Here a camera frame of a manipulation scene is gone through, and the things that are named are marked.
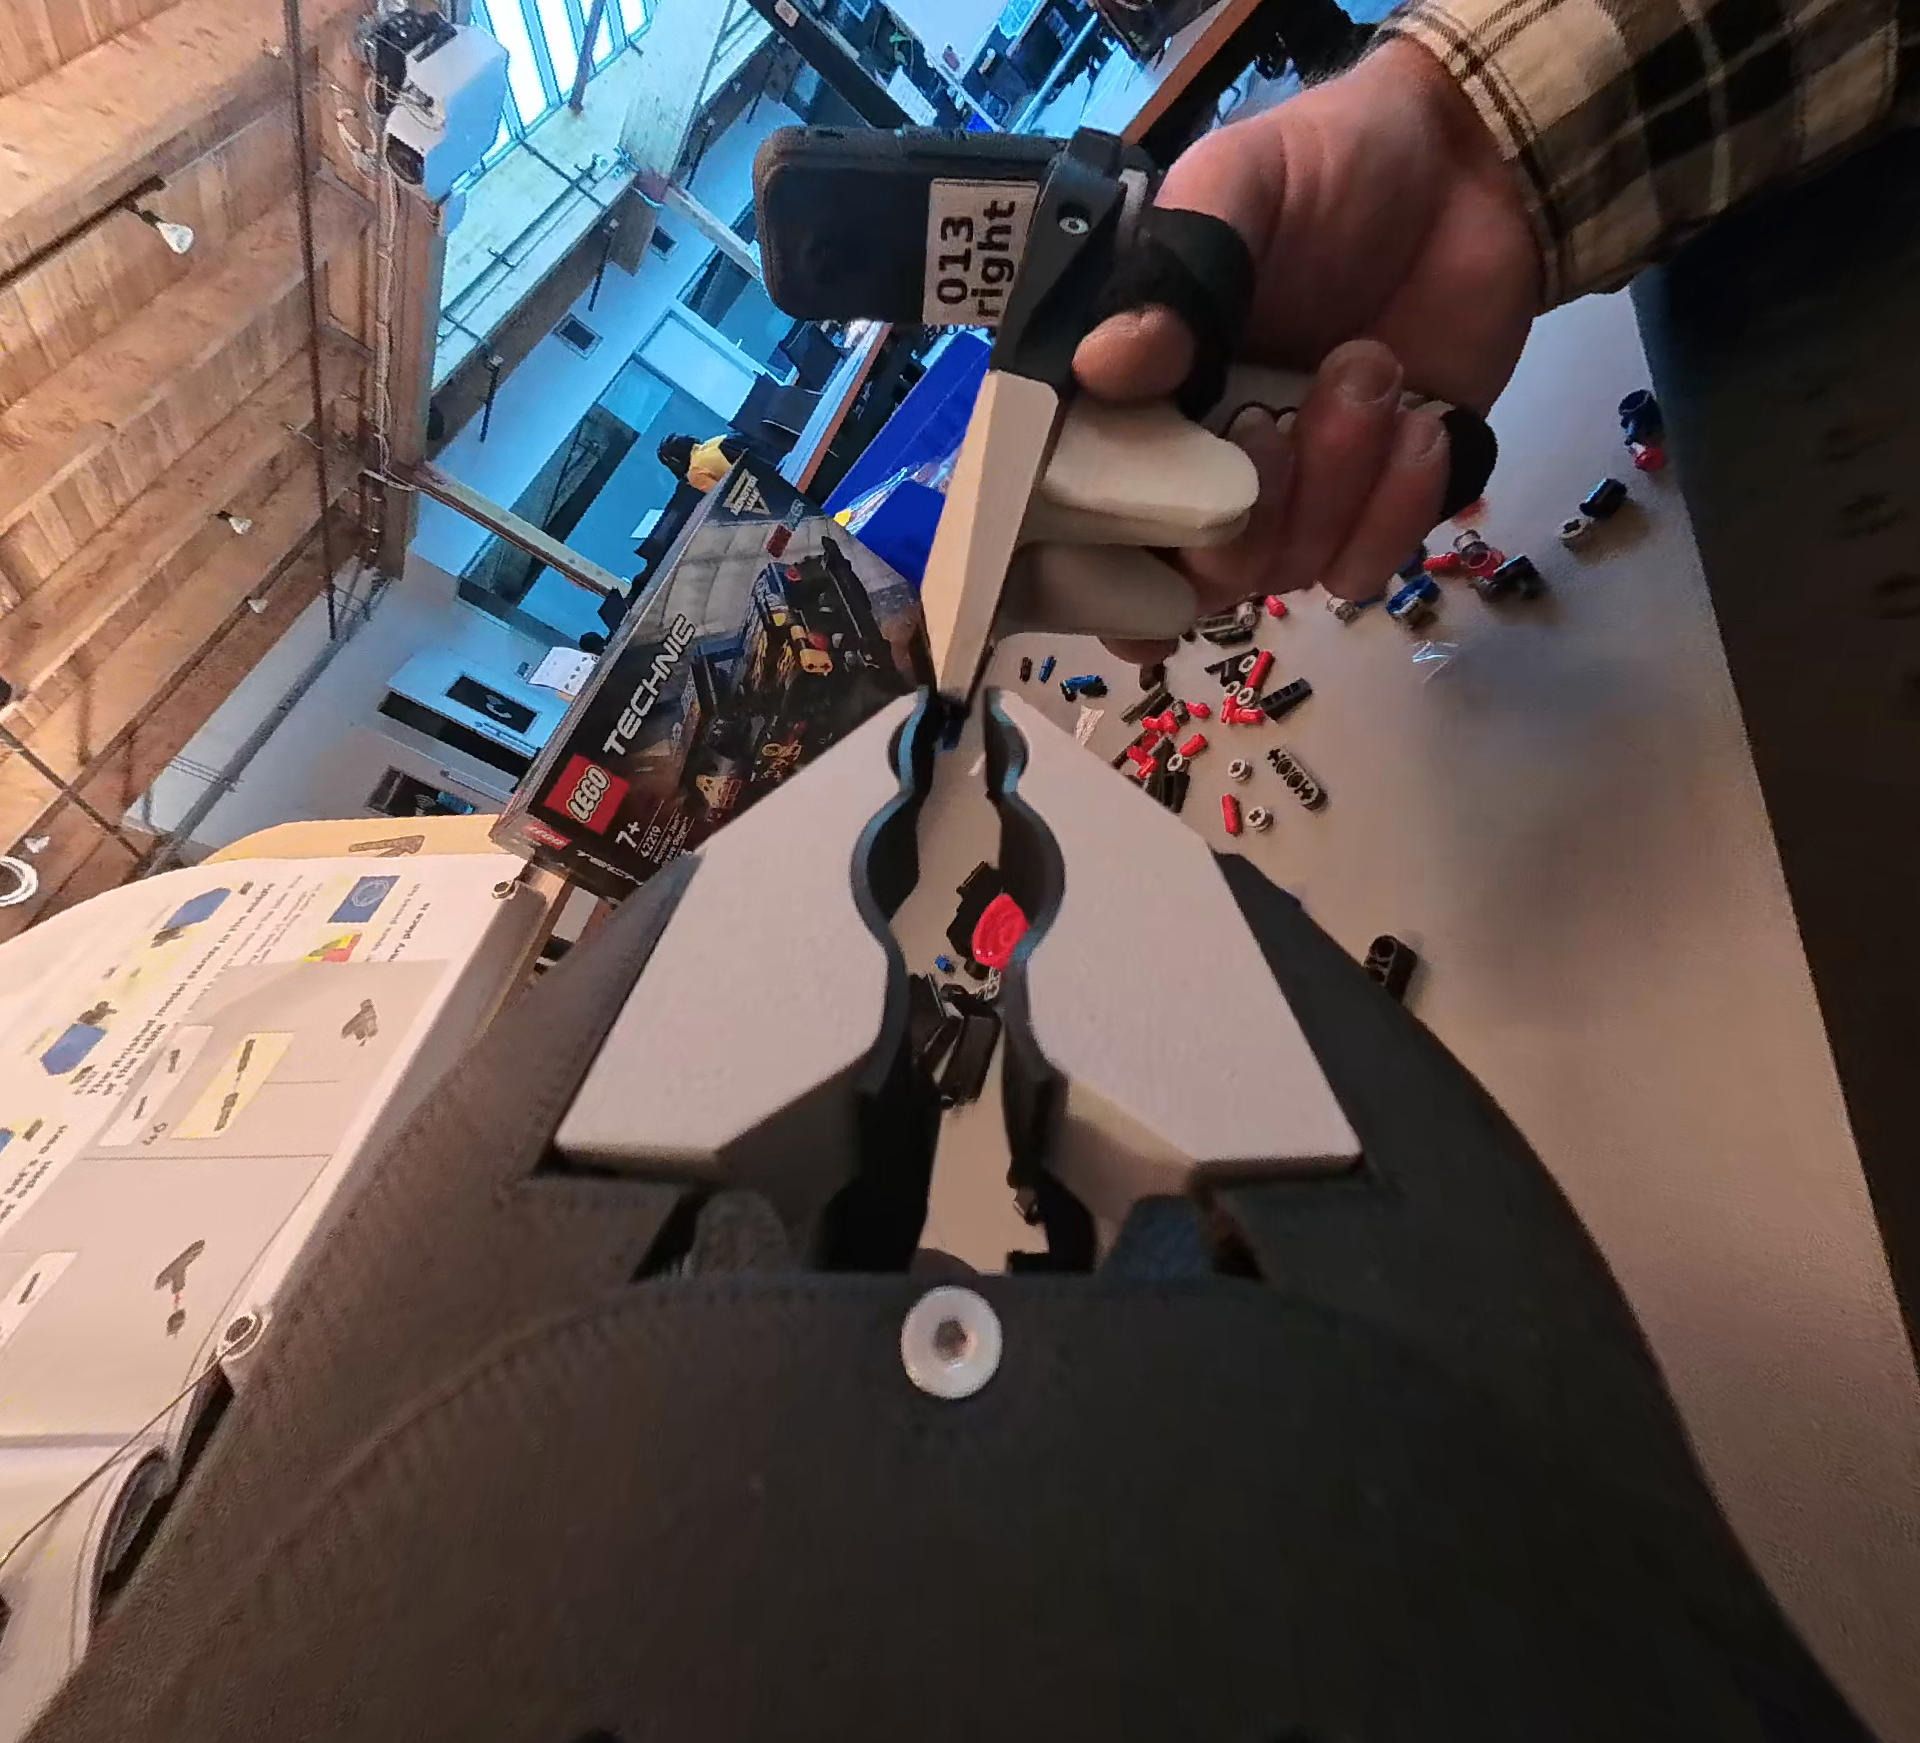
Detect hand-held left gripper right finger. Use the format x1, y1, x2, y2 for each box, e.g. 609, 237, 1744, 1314
996, 697, 1362, 1271

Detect pile of small pins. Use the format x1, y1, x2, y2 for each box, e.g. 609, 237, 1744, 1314
1020, 595, 1330, 846

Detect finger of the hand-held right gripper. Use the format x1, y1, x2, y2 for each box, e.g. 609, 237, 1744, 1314
915, 367, 1073, 701

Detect black square panel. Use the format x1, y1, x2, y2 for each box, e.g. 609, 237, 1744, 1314
911, 975, 1010, 1112

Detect blue storage bin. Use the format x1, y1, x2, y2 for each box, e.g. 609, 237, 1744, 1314
822, 333, 994, 543

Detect person's right hand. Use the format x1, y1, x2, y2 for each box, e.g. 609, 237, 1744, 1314
1074, 35, 1551, 669

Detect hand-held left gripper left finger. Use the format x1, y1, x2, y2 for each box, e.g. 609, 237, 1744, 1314
552, 697, 923, 1271

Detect white ceiling unit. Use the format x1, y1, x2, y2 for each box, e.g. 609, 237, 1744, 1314
359, 9, 511, 203

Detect person's right forearm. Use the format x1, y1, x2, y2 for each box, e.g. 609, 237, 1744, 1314
1371, 0, 1920, 310

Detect grey desk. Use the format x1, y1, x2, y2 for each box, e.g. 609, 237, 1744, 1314
959, 287, 1878, 1743

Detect instruction booklet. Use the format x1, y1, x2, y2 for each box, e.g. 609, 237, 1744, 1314
0, 858, 517, 1475

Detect toy truck set box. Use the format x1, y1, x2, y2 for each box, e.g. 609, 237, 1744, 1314
493, 468, 940, 898

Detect white book stand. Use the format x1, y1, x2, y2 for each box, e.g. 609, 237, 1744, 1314
0, 813, 578, 1646

